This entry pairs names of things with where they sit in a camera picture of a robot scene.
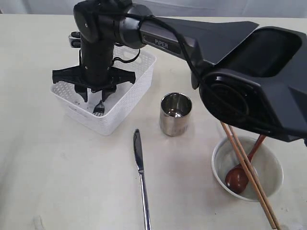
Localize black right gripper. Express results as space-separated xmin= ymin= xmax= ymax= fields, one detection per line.
xmin=52 ymin=43 xmax=136 ymax=103

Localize silver metal fork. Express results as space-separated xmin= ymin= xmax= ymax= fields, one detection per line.
xmin=93 ymin=100 xmax=105 ymax=116

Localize white plastic woven basket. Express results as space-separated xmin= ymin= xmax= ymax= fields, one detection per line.
xmin=51 ymin=46 xmax=156 ymax=136

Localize stainless steel cup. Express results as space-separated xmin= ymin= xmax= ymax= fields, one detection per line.
xmin=159 ymin=92 xmax=192 ymax=137

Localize silver table knife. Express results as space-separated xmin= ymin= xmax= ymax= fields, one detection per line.
xmin=133 ymin=129 xmax=151 ymax=230

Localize brown wooden spoon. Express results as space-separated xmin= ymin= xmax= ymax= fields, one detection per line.
xmin=224 ymin=135 xmax=266 ymax=194

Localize pale green ceramic bowl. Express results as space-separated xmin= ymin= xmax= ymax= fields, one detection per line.
xmin=211 ymin=138 xmax=283 ymax=202

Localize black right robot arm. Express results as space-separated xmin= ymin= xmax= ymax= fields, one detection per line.
xmin=52 ymin=0 xmax=307 ymax=142

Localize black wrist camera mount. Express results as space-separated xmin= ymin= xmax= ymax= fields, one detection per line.
xmin=69 ymin=31 xmax=81 ymax=48

